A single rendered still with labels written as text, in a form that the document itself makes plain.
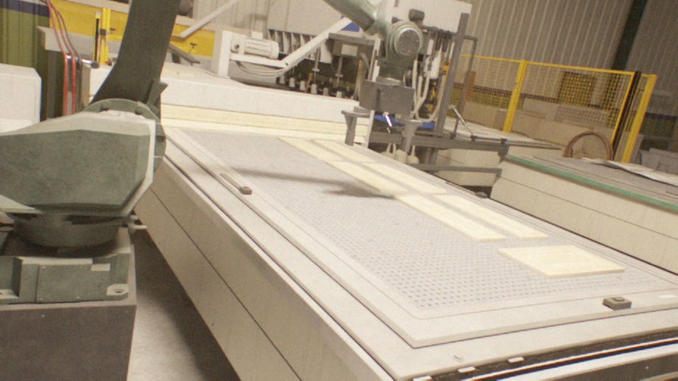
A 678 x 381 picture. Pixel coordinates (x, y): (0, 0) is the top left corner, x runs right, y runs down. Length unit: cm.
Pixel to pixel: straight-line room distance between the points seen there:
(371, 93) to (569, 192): 378
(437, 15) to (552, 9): 676
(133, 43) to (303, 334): 138
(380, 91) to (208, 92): 191
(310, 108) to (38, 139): 270
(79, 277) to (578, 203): 477
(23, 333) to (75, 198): 51
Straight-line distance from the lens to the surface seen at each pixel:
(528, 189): 632
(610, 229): 580
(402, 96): 262
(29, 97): 434
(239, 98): 423
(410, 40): 256
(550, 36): 1304
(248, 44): 510
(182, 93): 410
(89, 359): 242
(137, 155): 213
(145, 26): 250
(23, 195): 223
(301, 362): 186
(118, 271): 239
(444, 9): 646
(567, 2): 1327
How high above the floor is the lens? 156
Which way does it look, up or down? 13 degrees down
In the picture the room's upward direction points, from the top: 10 degrees clockwise
